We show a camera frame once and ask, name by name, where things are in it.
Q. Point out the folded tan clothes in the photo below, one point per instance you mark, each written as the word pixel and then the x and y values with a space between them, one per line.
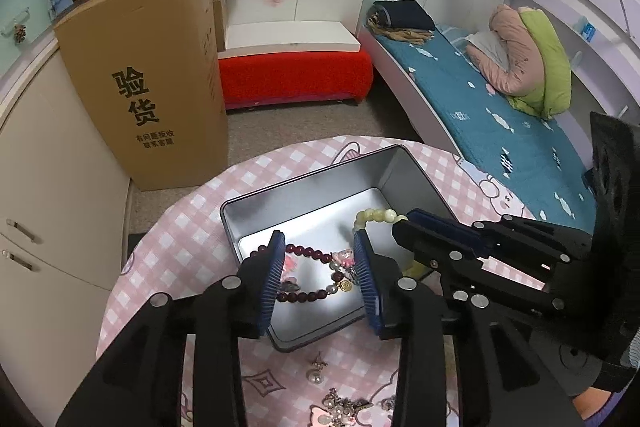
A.
pixel 395 35

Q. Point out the white bench top board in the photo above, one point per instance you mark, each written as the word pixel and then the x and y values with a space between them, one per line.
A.
pixel 285 38

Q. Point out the pink checkered tablecloth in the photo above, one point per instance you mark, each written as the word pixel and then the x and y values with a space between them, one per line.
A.
pixel 190 232

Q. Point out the teal printed bed sheet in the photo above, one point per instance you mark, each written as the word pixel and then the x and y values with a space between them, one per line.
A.
pixel 450 107

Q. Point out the white pillow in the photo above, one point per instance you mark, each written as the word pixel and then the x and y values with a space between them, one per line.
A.
pixel 487 49

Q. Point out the pine cone ornament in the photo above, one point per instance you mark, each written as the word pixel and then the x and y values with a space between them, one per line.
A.
pixel 20 34

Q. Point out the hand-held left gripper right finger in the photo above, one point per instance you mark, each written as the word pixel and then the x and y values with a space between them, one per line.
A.
pixel 369 292

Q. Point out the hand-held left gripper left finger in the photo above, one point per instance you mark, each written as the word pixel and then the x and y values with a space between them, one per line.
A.
pixel 274 277

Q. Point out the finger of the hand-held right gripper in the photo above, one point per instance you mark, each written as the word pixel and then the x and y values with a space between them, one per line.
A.
pixel 425 244
pixel 450 227

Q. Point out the pearl and metal jewelry cluster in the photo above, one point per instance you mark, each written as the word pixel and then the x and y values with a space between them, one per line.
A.
pixel 340 409

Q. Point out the metal tin box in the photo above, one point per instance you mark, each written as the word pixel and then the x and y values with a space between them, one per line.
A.
pixel 310 217

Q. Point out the pearl drop earring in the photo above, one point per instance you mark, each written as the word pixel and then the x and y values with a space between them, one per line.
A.
pixel 315 374

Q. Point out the red bench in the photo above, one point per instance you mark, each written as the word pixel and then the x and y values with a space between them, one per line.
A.
pixel 295 77

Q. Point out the folded dark clothes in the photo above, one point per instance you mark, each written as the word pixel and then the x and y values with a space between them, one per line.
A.
pixel 405 14

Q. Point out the cream cabinet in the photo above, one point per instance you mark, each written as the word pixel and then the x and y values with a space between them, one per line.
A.
pixel 50 167

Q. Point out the small blue box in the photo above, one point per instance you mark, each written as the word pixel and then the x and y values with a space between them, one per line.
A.
pixel 587 30

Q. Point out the large printed cardboard box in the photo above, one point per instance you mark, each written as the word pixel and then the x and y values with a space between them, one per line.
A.
pixel 150 72

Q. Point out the pink quilt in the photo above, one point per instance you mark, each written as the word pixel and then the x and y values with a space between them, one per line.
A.
pixel 520 62

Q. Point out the person's right forearm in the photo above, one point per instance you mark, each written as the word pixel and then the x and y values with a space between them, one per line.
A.
pixel 592 407

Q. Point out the green quilt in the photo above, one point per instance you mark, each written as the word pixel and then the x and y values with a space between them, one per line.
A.
pixel 550 67

